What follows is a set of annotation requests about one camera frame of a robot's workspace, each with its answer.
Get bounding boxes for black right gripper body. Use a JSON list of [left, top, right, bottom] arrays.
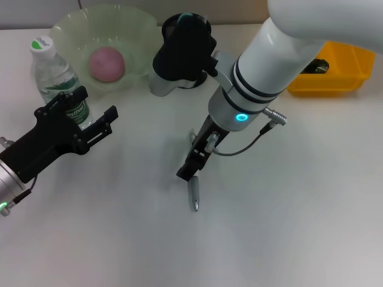
[[184, 114, 230, 173]]

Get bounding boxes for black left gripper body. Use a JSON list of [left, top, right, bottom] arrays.
[[0, 94, 88, 184]]

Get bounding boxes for white silver pen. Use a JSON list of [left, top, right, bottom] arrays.
[[187, 128, 201, 213]]

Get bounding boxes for clear green-label water bottle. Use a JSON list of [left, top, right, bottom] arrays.
[[29, 35, 92, 130]]

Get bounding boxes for pink peach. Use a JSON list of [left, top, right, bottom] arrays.
[[87, 45, 126, 84]]

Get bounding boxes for blue scissors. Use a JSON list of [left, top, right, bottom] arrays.
[[177, 12, 196, 25]]

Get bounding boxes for green plastic wrapper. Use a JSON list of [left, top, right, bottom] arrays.
[[301, 59, 330, 75]]

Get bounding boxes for translucent green fruit plate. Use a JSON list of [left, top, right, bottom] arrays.
[[48, 4, 160, 97]]

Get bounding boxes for black mesh pen holder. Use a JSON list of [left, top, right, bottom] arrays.
[[161, 13, 212, 90]]

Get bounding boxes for yellow plastic bin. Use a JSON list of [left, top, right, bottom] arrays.
[[286, 41, 376, 97]]

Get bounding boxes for metal right arm cable connector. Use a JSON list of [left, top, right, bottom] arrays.
[[205, 132, 221, 154]]

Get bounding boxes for grey right arm cable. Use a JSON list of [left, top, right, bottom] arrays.
[[212, 106, 289, 157]]

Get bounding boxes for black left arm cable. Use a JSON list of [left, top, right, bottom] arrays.
[[0, 175, 39, 218]]

